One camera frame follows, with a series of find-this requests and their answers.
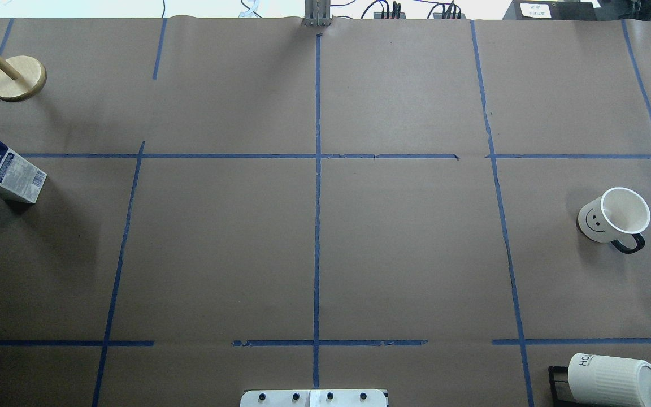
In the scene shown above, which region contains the black power strip with plugs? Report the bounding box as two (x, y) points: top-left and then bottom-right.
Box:
(361, 1), (467, 20)

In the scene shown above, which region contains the black wire rack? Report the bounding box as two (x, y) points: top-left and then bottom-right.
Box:
(548, 366), (579, 406)

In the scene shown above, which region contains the white ribbed mug lying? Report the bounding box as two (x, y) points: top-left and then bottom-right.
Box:
(567, 353), (651, 406)

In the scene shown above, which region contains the white smiley mug black handle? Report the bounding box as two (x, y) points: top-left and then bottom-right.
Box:
(576, 187), (651, 254)

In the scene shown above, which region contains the wooden round stand with rod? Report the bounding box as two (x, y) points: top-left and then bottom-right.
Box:
(0, 55), (47, 102)

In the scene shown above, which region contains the black box with label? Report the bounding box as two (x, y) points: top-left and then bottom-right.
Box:
(502, 1), (597, 21)

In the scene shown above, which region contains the white control box with knobs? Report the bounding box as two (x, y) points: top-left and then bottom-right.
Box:
(240, 388), (389, 406)

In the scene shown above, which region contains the grey metal bracket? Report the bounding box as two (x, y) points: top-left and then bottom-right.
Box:
(302, 0), (332, 27)

